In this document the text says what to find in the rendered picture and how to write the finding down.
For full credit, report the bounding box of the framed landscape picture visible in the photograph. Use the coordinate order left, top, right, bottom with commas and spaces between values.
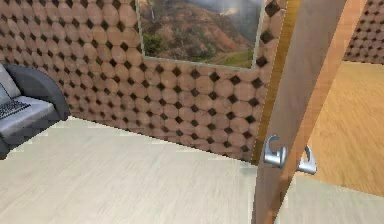
135, 0, 268, 70

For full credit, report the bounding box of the silver door handle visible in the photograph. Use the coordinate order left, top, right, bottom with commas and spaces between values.
297, 145, 318, 176
263, 134, 288, 169

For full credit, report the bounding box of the grey sofa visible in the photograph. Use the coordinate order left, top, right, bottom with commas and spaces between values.
0, 63, 72, 160

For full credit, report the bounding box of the brown wooden room door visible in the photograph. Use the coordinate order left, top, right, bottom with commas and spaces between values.
251, 0, 368, 224

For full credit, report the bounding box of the grey laptop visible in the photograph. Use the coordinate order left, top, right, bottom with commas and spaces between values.
0, 83, 32, 120

